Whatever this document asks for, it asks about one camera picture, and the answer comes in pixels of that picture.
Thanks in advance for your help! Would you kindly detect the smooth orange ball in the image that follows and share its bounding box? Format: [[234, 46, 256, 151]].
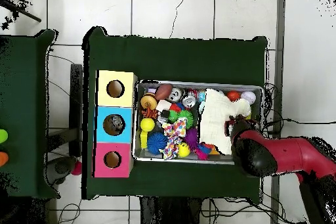
[[226, 90, 241, 102]]

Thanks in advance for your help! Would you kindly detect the wooden burger toy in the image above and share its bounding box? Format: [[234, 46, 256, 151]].
[[139, 92, 158, 111]]

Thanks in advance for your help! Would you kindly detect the wooden box with three holes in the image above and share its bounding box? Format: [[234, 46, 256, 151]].
[[91, 70, 138, 179]]

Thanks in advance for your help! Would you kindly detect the black cable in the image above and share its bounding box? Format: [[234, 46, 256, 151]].
[[266, 118, 336, 127]]

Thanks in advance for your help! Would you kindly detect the shallow clear mesh bin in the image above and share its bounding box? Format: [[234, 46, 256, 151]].
[[132, 79, 264, 166]]

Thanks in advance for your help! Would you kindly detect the yellow smiley ball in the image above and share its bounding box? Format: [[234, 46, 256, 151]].
[[177, 142, 191, 158]]

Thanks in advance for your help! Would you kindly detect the black rod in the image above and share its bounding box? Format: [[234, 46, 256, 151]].
[[0, 0, 42, 23]]

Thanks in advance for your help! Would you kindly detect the grey rounded object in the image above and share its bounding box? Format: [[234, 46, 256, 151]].
[[45, 156, 77, 186]]

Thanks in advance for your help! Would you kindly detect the black upright panel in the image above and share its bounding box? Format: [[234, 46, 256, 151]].
[[69, 63, 83, 158]]

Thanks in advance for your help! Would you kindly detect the small blue spiky ball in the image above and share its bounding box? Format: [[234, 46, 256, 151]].
[[146, 132, 169, 155]]

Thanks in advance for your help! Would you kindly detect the dark green table cloth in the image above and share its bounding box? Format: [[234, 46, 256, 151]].
[[81, 26, 268, 204], [0, 29, 60, 199]]

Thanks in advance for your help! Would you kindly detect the red ball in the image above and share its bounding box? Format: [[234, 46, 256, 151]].
[[70, 160, 83, 176]]

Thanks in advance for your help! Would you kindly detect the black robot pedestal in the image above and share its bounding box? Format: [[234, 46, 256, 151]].
[[140, 196, 203, 224]]

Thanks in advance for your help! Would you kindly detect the small green spiky ball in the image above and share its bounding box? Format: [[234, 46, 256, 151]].
[[167, 109, 194, 129]]

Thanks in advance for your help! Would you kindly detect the brown toy football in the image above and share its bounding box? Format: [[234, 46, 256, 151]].
[[154, 83, 174, 101]]

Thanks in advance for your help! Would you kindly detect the cream knitted cloth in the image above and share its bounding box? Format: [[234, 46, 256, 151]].
[[198, 88, 252, 156]]

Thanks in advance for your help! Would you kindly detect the white baseball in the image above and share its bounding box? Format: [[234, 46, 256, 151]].
[[240, 91, 257, 105]]

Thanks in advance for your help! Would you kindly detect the orange round object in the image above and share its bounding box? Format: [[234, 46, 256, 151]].
[[0, 151, 9, 168]]

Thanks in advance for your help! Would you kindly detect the multicolour rope toy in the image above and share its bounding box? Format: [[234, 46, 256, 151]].
[[158, 118, 188, 160]]

